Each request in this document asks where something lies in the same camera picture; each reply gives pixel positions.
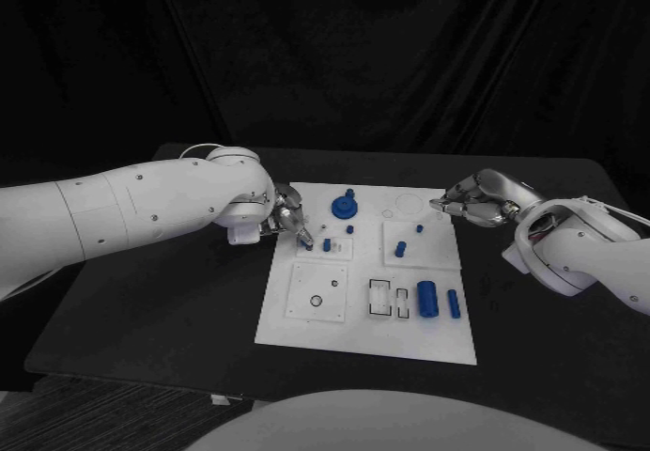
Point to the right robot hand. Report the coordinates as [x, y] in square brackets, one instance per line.
[488, 197]

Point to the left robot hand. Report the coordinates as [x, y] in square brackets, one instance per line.
[288, 211]

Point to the blue plug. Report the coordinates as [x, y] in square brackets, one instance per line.
[327, 245]
[305, 243]

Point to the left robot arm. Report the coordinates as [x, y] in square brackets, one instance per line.
[128, 211]

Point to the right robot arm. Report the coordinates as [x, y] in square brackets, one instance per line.
[585, 253]

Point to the white task board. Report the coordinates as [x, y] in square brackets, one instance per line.
[355, 334]

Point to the blue gear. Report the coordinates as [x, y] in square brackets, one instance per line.
[345, 208]

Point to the thin long blue cylinder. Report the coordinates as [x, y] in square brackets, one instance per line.
[453, 304]

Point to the large blue cylinder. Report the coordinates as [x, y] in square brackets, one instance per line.
[427, 299]

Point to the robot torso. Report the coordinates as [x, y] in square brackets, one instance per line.
[397, 423]

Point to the small white bracket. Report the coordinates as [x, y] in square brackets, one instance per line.
[221, 399]

